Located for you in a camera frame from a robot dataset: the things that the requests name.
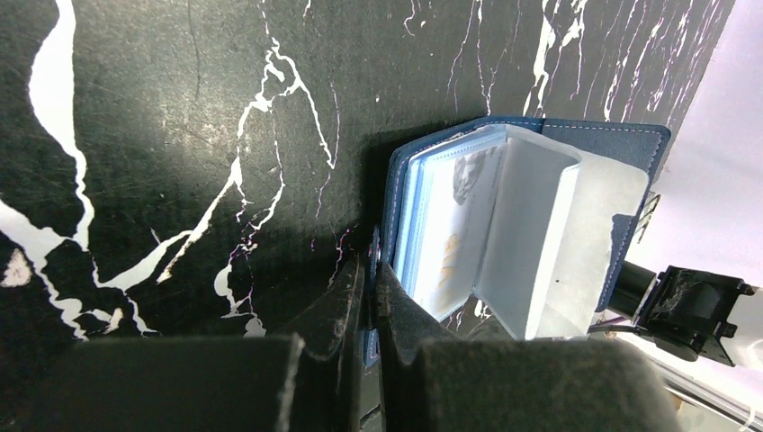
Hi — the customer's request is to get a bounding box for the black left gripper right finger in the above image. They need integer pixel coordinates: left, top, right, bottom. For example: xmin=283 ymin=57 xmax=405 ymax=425
xmin=374 ymin=263 xmax=679 ymax=431

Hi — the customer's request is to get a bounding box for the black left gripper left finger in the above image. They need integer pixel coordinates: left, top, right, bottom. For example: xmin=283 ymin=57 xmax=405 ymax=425
xmin=11 ymin=256 xmax=365 ymax=431

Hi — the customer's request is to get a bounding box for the blue leather card holder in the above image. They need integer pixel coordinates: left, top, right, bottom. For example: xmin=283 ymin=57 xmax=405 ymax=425
xmin=369 ymin=116 xmax=671 ymax=340

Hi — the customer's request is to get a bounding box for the white VIP card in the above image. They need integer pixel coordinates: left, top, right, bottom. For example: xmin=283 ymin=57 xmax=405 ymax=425
xmin=404 ymin=146 xmax=505 ymax=320

